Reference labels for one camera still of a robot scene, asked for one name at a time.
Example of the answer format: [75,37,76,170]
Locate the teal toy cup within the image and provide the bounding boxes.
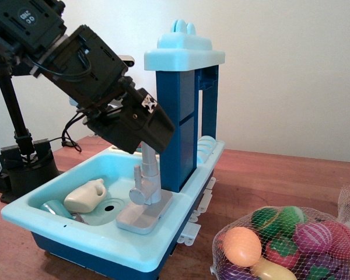
[40,199,73,219]

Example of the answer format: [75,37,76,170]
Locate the grey faucet lever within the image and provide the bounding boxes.
[129,164,147,205]

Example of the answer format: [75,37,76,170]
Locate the blue toy kitchen sink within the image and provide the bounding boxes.
[1,20,225,279]

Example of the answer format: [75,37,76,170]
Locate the cream toy jug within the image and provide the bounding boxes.
[63,178,107,214]

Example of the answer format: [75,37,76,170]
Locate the red toy strawberry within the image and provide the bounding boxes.
[265,237,300,269]

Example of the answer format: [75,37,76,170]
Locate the light blue toy plates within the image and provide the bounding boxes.
[197,135,216,164]

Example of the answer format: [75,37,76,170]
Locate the black cable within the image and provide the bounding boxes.
[48,112,85,153]

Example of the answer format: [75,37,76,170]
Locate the mesh bag of toy food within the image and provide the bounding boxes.
[210,186,350,279]

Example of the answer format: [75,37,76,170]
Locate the yellow toy banana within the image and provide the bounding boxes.
[250,257,297,280]

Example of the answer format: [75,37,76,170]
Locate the orange toy fruit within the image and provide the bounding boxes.
[222,227,262,267]

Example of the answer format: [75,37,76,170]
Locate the pink toy onion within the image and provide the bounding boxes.
[292,220,350,260]

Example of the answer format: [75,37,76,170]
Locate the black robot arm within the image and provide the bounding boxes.
[0,1,175,153]

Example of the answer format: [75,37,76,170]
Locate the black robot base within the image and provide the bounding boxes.
[0,139,60,204]

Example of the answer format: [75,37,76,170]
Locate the grey toy faucet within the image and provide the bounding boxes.
[116,142,173,235]

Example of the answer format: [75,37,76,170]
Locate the green toy vegetable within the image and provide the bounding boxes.
[251,206,307,237]

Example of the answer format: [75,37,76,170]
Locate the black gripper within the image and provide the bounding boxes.
[83,77,176,154]

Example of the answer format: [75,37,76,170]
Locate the white camera on stand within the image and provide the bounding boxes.
[118,55,135,67]

